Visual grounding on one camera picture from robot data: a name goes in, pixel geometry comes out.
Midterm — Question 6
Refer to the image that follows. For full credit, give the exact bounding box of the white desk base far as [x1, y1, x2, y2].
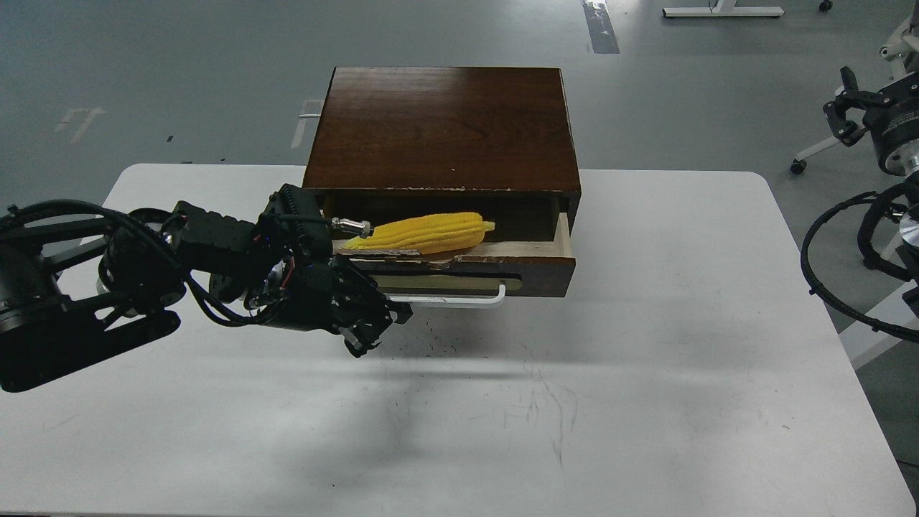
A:
[662, 1, 785, 19]

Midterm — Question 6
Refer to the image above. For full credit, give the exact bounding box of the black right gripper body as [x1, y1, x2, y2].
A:
[863, 72, 918, 174]

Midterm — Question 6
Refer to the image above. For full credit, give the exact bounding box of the yellow corn cob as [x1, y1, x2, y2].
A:
[342, 212, 495, 255]

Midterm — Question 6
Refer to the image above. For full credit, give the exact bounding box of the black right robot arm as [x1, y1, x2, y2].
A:
[800, 67, 918, 343]

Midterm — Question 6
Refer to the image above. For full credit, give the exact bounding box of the wooden drawer with white handle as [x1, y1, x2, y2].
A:
[332, 210, 577, 298]

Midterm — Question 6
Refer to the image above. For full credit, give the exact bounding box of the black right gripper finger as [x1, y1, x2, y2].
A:
[823, 97, 869, 147]
[836, 66, 880, 108]

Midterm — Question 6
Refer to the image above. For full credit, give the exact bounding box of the dark wooden cabinet box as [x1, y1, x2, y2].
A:
[302, 66, 582, 223]

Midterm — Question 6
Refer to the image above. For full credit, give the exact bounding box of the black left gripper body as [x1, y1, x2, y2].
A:
[169, 184, 374, 335]

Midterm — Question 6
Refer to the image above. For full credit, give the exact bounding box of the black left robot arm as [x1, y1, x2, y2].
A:
[1, 184, 413, 393]

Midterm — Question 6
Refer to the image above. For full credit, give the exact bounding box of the grey floor tape strip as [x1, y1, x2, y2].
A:
[582, 1, 621, 55]

